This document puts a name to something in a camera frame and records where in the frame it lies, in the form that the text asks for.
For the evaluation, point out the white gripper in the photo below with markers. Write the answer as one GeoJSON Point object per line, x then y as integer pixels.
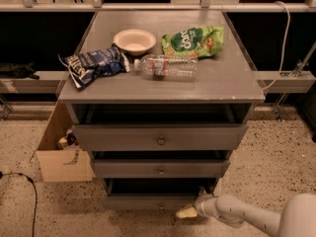
{"type": "Point", "coordinates": [204, 203]}

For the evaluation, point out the grey bottom drawer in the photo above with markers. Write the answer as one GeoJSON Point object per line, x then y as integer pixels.
{"type": "Point", "coordinates": [170, 194]}

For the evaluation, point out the grey drawer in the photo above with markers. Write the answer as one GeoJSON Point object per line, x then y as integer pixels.
{"type": "Point", "coordinates": [170, 194]}
{"type": "Point", "coordinates": [160, 168]}
{"type": "Point", "coordinates": [141, 137]}

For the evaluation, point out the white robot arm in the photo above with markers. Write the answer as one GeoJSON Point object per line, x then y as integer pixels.
{"type": "Point", "coordinates": [297, 219]}

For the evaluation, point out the grey middle drawer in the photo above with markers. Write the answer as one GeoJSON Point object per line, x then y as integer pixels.
{"type": "Point", "coordinates": [160, 168]}

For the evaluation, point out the grey top drawer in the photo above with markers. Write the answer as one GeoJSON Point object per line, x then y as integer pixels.
{"type": "Point", "coordinates": [141, 137]}

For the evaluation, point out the grey wooden drawer cabinet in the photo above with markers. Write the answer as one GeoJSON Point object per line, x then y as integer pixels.
{"type": "Point", "coordinates": [224, 92]}

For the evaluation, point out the cardboard box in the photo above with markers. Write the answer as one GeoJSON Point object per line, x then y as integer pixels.
{"type": "Point", "coordinates": [59, 159]}

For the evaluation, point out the clear plastic water bottle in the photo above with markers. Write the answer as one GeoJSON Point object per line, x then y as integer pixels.
{"type": "Point", "coordinates": [167, 67]}

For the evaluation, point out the green snack bag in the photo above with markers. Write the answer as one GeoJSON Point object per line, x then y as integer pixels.
{"type": "Point", "coordinates": [204, 41]}

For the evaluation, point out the white paper bowl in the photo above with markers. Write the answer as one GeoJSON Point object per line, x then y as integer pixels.
{"type": "Point", "coordinates": [134, 42]}

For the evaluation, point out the blue chip bag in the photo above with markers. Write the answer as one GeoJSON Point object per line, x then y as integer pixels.
{"type": "Point", "coordinates": [84, 68]}

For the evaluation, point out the black object on ledge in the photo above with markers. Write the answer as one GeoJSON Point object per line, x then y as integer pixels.
{"type": "Point", "coordinates": [20, 71]}

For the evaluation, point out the metal frame rail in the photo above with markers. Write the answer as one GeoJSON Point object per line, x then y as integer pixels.
{"type": "Point", "coordinates": [248, 7]}

